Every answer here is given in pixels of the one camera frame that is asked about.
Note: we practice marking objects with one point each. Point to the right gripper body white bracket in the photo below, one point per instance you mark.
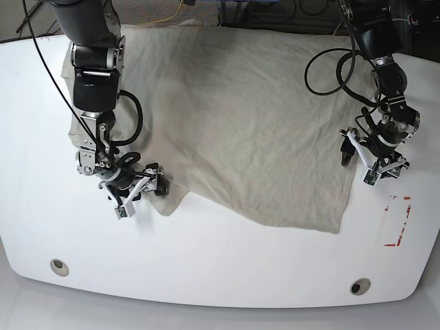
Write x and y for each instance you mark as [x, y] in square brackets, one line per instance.
[123, 188]

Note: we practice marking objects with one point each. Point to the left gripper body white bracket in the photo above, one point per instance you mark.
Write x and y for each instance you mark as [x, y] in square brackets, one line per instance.
[388, 167]

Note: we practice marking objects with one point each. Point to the beige t-shirt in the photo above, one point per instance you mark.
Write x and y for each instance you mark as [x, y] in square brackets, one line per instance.
[230, 116]

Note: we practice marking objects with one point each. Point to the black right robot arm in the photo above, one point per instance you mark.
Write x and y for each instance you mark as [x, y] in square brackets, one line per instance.
[97, 56]

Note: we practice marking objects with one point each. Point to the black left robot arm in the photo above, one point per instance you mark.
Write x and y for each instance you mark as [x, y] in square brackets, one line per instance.
[389, 120]

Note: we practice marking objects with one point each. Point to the red tape rectangle marking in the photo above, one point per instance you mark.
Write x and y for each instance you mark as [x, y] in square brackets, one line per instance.
[396, 216]

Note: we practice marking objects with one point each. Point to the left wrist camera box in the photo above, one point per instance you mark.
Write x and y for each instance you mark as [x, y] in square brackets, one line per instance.
[371, 177]

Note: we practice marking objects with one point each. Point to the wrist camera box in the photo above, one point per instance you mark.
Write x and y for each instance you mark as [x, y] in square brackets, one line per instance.
[124, 211]
[371, 177]

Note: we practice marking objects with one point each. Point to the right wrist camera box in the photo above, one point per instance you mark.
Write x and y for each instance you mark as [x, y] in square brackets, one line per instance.
[124, 211]

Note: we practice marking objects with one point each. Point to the left table cable grommet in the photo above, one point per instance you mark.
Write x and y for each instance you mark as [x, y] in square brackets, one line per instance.
[59, 267]

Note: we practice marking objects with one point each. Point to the table cable grommet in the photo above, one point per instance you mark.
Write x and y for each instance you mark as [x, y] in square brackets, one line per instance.
[59, 267]
[360, 286]

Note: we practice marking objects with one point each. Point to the right table cable grommet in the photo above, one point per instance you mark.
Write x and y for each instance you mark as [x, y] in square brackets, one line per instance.
[360, 286]

